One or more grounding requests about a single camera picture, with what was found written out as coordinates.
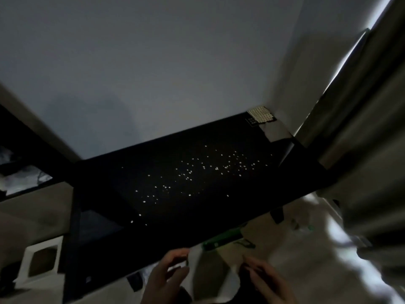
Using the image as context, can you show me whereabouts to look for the person's right hand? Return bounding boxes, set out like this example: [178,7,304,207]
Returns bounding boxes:
[242,256,298,304]

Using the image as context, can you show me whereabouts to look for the person's left hand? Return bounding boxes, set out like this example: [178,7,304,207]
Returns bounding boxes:
[140,248,190,304]

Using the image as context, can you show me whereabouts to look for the plain grey cleaning cloth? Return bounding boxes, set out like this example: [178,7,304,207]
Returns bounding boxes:
[185,247,244,303]

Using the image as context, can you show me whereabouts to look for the white crumbs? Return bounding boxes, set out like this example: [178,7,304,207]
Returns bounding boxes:
[130,144,274,225]

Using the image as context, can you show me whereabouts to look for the black table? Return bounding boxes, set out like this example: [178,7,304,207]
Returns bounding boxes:
[62,111,341,304]

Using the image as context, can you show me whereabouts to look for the green plastic object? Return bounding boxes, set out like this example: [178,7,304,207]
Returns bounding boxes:
[202,228,255,251]

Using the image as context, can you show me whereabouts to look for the white square bin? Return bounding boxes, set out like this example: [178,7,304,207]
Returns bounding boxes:
[14,236,64,288]

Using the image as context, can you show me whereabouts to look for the yellow checkered cloth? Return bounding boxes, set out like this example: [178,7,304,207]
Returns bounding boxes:
[246,106,276,125]

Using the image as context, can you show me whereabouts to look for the grey curtain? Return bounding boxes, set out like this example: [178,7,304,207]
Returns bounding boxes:
[294,0,405,282]

